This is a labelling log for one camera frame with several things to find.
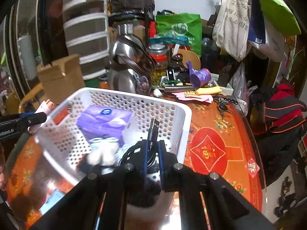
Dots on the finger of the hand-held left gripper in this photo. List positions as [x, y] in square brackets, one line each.
[36, 121]
[26, 114]

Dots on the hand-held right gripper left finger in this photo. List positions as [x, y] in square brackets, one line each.
[145, 163]

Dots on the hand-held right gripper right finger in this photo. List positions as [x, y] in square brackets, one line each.
[161, 163]

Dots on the pink white sock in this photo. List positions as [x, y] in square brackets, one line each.
[45, 106]

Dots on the white fluffy glove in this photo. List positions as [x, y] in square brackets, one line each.
[100, 157]

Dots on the white perforated plastic basket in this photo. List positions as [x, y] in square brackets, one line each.
[168, 115]

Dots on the purple tissue pack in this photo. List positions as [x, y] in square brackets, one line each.
[103, 122]

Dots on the person's left hand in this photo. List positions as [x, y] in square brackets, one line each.
[2, 179]

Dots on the wooden chair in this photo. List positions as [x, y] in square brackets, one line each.
[189, 57]
[31, 95]

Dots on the black white fuzzy cloth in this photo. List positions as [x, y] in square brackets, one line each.
[148, 196]

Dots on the cardboard box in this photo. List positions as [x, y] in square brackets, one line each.
[62, 83]

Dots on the red printed tablecloth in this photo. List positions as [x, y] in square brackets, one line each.
[211, 134]

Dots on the pink papers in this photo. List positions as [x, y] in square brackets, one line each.
[191, 98]

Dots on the bunch of keys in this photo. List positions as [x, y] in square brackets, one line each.
[221, 106]

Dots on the steel kettle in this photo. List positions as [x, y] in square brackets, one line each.
[124, 79]

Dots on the yellow cloth roll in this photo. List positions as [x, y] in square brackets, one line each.
[208, 90]

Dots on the glass jar red lid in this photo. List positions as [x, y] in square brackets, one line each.
[159, 71]

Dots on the purple plastic scoop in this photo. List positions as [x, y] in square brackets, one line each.
[200, 77]

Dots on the white tray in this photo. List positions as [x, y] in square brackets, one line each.
[226, 89]

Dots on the stacked plastic drawers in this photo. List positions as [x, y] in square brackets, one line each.
[86, 36]

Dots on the dark mirrored cabinet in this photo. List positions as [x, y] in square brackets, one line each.
[50, 16]

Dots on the clear plastic bag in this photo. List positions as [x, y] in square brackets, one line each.
[239, 83]

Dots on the black coat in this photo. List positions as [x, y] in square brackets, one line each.
[275, 153]

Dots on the dark plastic bottle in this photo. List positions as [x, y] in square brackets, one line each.
[208, 48]

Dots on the black shoe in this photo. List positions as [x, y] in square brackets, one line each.
[285, 196]

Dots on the red black striped jacket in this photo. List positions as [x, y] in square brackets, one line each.
[283, 110]

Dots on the green shopping bag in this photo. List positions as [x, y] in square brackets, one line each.
[179, 28]

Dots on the white hanging bag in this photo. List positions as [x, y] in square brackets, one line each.
[273, 45]

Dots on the canvas tote bag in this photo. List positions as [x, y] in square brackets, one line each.
[232, 16]

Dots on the blue hanging bag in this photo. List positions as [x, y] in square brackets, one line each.
[256, 24]

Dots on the bright green hanging bag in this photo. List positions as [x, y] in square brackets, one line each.
[275, 7]

